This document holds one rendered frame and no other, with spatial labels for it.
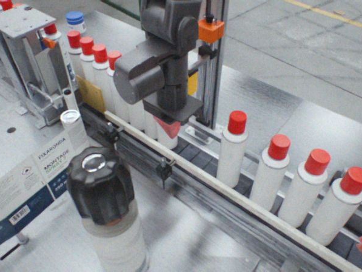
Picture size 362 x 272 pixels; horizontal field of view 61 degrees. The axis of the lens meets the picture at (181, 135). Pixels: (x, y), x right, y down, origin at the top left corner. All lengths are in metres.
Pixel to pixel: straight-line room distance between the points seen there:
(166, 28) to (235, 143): 0.26
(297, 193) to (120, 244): 0.32
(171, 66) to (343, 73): 2.49
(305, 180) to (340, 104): 2.01
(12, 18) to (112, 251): 0.60
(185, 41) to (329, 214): 0.38
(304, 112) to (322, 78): 1.75
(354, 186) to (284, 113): 0.50
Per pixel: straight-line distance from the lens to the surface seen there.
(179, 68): 0.51
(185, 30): 0.46
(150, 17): 0.48
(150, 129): 0.79
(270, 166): 0.58
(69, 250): 0.69
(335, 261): 0.67
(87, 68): 0.86
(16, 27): 0.83
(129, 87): 0.47
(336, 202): 0.59
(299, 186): 0.59
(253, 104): 1.03
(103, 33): 1.43
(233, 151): 0.62
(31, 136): 0.92
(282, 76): 2.69
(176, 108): 0.56
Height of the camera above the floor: 1.48
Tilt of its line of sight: 46 degrees down
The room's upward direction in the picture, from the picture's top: straight up
